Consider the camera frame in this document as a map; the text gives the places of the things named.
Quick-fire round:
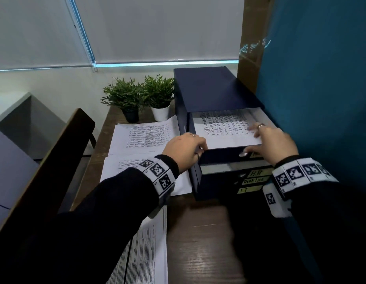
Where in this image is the wooden post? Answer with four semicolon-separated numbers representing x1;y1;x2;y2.
236;0;276;94

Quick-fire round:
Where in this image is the dark wooden chair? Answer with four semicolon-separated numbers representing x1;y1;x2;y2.
0;108;97;263

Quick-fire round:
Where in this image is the navy open drawer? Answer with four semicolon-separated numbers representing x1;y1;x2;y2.
187;107;276;175

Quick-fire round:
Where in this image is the green plant in black pot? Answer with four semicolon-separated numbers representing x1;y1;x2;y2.
100;77;145;123

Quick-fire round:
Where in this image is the navy drawer cabinet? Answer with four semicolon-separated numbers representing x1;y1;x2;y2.
173;66;275;202

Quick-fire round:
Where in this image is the white roller blind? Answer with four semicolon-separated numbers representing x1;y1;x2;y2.
0;0;92;71
72;0;245;64

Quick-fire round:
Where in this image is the person's right forearm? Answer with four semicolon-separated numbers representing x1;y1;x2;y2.
273;155;366;284

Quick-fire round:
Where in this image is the teal partition panel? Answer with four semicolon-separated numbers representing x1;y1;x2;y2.
255;0;366;284

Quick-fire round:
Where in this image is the person's left forearm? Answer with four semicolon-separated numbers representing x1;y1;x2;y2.
0;154;179;284

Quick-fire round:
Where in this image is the white marker wristband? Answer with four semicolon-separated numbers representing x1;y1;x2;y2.
135;156;177;219
262;157;339;219

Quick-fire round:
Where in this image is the green plant in white pot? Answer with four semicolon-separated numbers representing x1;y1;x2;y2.
141;74;175;122

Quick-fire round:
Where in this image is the printed table paper sheet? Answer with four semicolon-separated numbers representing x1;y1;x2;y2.
108;115;181;157

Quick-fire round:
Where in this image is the printed form paper sheet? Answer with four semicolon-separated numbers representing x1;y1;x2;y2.
100;151;193;197

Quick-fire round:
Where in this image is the densely printed paper sheet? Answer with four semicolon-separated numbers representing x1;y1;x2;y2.
125;205;169;284
106;242;132;284

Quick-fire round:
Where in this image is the printed white paper sheet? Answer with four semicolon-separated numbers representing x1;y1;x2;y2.
191;108;263;150

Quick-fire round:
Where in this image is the person's right hand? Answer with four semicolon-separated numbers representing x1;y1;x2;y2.
239;122;299;167

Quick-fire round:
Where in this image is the person's left hand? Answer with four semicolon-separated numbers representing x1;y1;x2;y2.
162;133;208;174

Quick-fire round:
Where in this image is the grey side desk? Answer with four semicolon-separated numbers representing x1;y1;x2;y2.
0;92;68;161

